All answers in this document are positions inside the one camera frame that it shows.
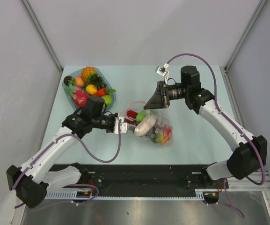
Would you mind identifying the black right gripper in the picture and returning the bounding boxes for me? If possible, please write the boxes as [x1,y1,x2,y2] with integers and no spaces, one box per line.
[144,81,189,110]

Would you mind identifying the green toy leaf vegetable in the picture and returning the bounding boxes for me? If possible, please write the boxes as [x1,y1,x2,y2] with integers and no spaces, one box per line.
[136,110,147,123]

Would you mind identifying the red toy lobster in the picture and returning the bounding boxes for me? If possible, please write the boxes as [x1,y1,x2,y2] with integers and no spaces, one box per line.
[126,110,138,123]

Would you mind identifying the white toy radish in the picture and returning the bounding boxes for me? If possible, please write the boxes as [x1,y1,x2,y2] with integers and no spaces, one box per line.
[134,115,156,137]

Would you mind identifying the clear zip bag pink dots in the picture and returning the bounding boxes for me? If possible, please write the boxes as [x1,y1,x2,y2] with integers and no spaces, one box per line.
[119,101,173,145]

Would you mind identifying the orange yellow toy peach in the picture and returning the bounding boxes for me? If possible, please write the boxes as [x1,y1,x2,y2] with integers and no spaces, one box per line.
[151,128,172,145]

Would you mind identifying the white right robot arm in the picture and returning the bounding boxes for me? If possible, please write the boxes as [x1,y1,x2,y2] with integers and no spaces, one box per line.
[144,64,268,188]

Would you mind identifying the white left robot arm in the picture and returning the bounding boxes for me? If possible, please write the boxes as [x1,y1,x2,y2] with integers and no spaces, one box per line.
[6,96,130,209]

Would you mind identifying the green toy apple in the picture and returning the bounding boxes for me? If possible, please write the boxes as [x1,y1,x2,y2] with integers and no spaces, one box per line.
[102,95,113,105]

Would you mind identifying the orange red toy pepper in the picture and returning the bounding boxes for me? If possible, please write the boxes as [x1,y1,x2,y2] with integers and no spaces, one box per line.
[94,88,107,97]

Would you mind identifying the red toy dragon fruit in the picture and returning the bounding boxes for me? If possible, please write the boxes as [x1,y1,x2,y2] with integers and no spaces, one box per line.
[70,85,89,107]

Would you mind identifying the toy pineapple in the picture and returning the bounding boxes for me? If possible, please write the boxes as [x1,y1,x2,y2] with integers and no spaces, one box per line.
[81,67,106,89]

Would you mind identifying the dark toy mangosteen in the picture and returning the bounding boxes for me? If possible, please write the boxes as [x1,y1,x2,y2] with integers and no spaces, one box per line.
[63,76,73,86]

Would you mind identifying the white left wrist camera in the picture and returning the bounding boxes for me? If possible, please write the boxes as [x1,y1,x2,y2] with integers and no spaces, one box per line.
[118,117,128,134]

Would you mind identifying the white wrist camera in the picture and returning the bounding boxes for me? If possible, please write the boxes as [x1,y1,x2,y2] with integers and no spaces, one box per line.
[118,117,128,134]
[155,63,169,83]

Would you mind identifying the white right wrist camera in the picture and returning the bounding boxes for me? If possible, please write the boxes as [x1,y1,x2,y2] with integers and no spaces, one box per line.
[155,63,169,83]

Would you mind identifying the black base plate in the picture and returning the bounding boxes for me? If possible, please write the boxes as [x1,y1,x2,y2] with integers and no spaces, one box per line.
[48,164,229,197]

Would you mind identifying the light blue cable duct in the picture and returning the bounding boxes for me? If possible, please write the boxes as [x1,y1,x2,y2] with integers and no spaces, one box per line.
[45,187,204,201]

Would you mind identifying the aluminium frame post right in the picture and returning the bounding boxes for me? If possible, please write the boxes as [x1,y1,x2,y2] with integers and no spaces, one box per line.
[224,0,269,72]

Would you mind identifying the aluminium frame post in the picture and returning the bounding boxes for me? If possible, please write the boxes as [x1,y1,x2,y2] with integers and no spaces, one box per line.
[224,0,269,72]
[19,0,64,73]

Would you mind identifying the aluminium frame post left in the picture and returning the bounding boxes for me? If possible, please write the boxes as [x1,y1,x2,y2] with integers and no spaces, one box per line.
[19,0,64,73]

